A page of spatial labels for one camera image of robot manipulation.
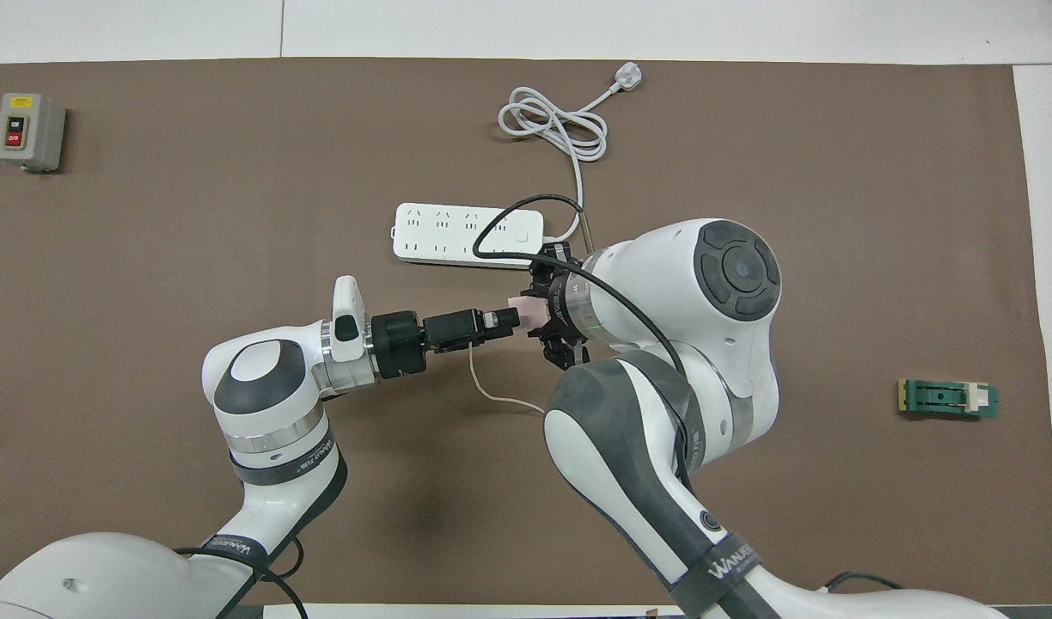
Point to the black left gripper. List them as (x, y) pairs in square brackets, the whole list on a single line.
[(401, 344)]

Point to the pink charger adapter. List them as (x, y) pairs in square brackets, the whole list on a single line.
[(526, 311)]

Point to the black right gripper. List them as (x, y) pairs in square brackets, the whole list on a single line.
[(556, 344)]

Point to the brown table mat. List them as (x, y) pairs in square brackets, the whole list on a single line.
[(148, 258)]

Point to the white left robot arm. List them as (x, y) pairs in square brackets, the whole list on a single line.
[(259, 395)]

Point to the white power strip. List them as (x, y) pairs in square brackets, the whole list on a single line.
[(436, 236)]

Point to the green and yellow fixture block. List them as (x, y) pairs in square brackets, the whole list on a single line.
[(930, 397)]

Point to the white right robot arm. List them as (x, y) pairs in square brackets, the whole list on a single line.
[(698, 344)]

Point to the grey on-off switch box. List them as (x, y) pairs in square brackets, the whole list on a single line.
[(38, 129)]

